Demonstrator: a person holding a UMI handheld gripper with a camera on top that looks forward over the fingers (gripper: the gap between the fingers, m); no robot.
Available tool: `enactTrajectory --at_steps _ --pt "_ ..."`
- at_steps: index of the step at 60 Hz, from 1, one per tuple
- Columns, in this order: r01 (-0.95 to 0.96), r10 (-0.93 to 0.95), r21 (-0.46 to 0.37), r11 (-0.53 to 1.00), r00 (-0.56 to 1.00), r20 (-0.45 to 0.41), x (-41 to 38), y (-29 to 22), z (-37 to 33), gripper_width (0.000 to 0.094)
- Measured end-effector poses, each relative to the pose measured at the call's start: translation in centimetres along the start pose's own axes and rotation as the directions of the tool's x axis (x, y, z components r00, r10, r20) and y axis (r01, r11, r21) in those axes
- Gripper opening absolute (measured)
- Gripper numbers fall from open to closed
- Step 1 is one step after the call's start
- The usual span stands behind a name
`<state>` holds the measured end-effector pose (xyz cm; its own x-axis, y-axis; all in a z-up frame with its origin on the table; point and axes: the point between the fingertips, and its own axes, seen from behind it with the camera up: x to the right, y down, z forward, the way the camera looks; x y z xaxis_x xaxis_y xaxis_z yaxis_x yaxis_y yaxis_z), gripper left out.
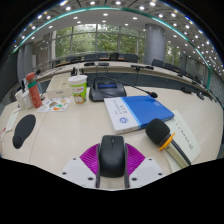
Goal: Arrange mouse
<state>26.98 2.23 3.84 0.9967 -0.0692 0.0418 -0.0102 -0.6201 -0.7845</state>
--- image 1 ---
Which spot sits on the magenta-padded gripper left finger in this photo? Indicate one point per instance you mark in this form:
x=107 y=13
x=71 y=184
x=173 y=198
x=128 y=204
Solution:
x=85 y=163

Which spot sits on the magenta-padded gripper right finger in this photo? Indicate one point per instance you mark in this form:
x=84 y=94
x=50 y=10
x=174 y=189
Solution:
x=140 y=163

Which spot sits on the black computer mouse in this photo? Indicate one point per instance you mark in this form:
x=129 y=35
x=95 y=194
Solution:
x=112 y=156

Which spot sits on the black mouse pad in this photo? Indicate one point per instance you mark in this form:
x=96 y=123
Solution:
x=24 y=130

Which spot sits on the blue and white book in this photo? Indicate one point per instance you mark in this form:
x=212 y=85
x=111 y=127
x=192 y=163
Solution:
x=143 y=111

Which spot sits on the pale green booklet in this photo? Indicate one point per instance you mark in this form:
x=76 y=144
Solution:
x=188 y=136

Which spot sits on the colourful sticker sheet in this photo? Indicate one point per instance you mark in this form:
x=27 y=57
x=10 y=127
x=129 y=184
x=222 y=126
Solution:
x=55 y=104

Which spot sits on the green printed paper cup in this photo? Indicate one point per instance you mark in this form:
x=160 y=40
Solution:
x=78 y=90

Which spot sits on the dark conference microphone unit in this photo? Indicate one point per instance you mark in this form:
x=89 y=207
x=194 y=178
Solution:
x=106 y=90

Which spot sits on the white document with red header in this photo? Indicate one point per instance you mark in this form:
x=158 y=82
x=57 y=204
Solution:
x=12 y=120

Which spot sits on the white lidded mug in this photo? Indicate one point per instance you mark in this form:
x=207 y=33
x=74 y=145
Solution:
x=28 y=99

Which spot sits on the red and white leaflet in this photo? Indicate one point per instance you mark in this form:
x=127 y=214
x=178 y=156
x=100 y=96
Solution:
x=2 y=136

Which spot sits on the red bottle with green band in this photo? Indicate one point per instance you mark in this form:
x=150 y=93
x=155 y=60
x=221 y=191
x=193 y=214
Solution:
x=34 y=91

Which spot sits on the stack of white paper cups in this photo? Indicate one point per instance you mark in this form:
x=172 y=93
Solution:
x=18 y=100

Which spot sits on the group of dark office chairs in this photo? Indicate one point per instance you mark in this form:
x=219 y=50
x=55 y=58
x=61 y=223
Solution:
x=130 y=57

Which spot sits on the group of ceiling lights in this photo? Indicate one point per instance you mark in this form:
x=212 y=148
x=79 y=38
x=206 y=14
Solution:
x=106 y=13

